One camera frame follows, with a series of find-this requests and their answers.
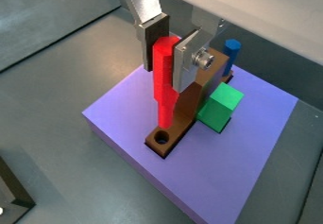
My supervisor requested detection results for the red peg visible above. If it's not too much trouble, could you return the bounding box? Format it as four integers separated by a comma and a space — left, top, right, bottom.
152, 36, 179, 129

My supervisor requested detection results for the brown slotted block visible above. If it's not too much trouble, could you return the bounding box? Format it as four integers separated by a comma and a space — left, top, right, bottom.
145, 48, 232, 159

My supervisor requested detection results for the green block right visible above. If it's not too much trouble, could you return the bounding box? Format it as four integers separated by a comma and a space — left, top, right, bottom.
196, 82, 243, 133

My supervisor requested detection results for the black angled holder bracket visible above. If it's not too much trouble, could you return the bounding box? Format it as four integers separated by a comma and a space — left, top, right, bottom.
0, 157, 35, 224

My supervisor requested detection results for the blue hexagonal peg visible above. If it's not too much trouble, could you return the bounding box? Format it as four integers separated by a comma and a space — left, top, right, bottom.
223, 39, 241, 77

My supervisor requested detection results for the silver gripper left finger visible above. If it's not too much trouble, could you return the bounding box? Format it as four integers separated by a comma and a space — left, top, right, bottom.
125, 0, 169, 72

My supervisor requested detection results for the purple board base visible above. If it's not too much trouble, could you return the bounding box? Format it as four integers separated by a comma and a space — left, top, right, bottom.
83, 68, 296, 224

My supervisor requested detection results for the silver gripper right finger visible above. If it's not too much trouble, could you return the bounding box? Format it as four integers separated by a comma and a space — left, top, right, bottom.
172, 7, 225, 93

